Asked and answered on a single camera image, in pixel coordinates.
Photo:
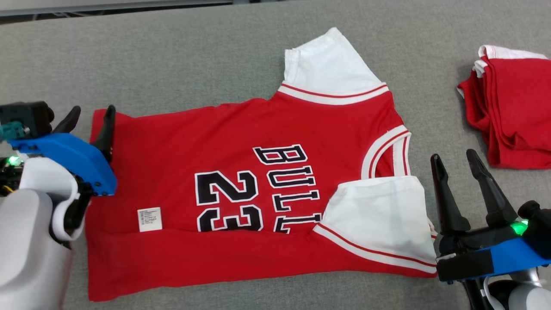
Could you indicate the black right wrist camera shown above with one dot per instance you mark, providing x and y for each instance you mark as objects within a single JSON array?
[{"x": 538, "y": 228}]

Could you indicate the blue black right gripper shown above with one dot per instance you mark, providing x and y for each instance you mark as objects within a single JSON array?
[{"x": 482, "y": 254}]

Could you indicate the grey wall baseboard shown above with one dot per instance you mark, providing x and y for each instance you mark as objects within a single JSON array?
[{"x": 86, "y": 6}]

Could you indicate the red white basketball jersey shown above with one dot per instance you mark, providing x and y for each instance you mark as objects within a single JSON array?
[{"x": 172, "y": 150}]

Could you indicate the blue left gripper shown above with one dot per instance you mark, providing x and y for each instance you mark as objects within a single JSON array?
[{"x": 73, "y": 155}]

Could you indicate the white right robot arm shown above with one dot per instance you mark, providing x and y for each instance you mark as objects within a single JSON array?
[{"x": 521, "y": 297}]

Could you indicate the red white garment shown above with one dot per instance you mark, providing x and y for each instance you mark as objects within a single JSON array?
[{"x": 516, "y": 112}]

